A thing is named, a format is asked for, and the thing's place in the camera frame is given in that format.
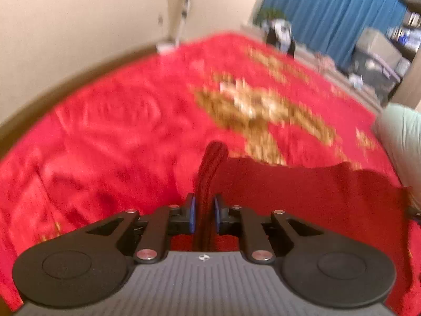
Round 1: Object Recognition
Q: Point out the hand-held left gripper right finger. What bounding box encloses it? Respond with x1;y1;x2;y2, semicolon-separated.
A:
213;194;324;264

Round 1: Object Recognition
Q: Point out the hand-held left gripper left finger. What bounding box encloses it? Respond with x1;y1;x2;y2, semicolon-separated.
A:
86;192;198;264

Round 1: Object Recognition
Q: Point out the red knit sweater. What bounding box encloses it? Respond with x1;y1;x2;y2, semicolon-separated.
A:
171;140;415;254

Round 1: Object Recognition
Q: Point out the pink clothes pile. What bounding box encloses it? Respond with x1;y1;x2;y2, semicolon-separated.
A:
314;52;334;71

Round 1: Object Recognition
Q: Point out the pale green pillow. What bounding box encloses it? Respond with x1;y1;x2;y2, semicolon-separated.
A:
373;103;421;205

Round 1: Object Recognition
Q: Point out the red floral blanket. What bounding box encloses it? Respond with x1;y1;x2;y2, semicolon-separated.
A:
0;33;421;316

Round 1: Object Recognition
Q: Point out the grey storage bin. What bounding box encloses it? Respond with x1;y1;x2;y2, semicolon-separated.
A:
353;27;412;104

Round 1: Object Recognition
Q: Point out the green potted plant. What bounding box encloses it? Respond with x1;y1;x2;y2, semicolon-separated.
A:
259;7;286;24

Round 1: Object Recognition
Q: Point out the white standing fan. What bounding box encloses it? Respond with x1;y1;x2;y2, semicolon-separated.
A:
157;0;215;55

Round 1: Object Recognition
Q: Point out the blue curtain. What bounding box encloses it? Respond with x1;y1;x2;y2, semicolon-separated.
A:
260;0;415;70

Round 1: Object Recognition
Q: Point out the brown wooden bed frame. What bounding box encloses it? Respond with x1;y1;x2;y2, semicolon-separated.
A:
0;45;159;160

